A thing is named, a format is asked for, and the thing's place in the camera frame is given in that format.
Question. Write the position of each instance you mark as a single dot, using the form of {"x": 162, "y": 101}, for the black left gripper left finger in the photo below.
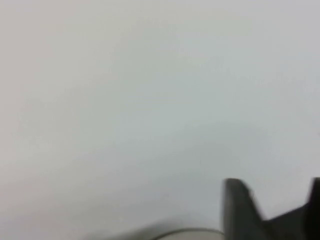
{"x": 237, "y": 212}

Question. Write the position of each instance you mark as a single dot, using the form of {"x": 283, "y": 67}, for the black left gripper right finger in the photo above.
{"x": 314, "y": 215}

